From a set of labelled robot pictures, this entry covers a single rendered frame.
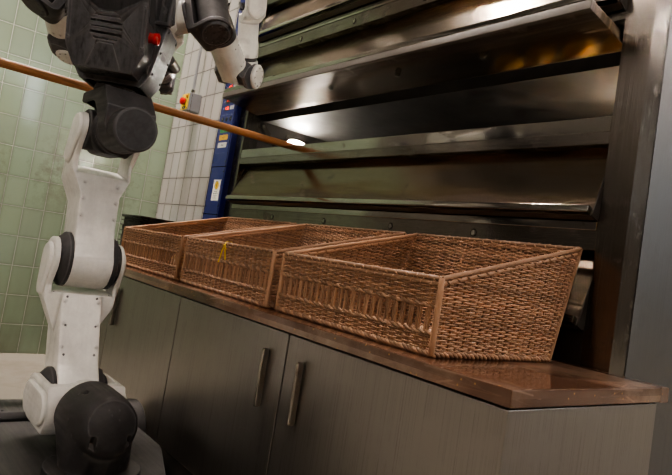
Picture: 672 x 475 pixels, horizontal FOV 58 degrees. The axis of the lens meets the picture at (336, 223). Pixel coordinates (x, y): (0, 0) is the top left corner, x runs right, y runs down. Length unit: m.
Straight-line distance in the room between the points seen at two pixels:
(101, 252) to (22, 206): 1.81
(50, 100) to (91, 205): 1.87
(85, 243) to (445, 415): 1.05
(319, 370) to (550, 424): 0.49
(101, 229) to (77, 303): 0.20
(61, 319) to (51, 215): 1.85
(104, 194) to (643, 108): 1.37
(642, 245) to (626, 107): 0.33
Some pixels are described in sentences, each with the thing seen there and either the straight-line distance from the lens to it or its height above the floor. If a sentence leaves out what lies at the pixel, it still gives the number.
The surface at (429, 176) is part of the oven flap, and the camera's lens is 1.93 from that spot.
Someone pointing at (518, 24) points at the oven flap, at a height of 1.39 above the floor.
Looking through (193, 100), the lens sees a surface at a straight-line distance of 3.44.
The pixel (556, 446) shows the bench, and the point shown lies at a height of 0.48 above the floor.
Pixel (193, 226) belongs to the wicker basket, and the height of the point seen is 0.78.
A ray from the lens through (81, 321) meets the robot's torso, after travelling 1.74.
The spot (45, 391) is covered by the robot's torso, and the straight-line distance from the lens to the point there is 1.62.
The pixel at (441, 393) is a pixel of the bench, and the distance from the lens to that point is 1.08.
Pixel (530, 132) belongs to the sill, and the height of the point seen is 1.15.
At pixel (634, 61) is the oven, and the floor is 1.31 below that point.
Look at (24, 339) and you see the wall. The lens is 3.59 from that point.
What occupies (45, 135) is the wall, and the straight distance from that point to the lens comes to 3.54.
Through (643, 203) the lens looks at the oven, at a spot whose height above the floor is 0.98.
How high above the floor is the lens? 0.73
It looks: 4 degrees up
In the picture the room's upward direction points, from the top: 9 degrees clockwise
